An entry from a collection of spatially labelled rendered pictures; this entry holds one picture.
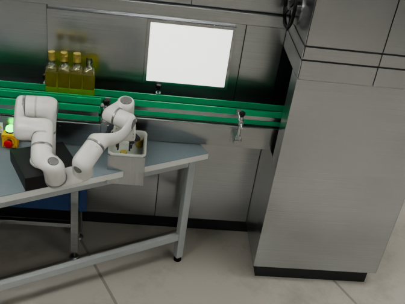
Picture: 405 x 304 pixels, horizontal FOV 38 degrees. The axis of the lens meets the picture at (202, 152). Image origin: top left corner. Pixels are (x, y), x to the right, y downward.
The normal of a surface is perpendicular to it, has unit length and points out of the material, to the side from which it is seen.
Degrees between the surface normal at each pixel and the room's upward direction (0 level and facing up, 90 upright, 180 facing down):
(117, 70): 90
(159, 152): 0
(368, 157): 90
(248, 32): 90
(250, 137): 90
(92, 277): 0
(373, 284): 0
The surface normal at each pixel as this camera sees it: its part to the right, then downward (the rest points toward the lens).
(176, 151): 0.12, -0.83
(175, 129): 0.05, 0.55
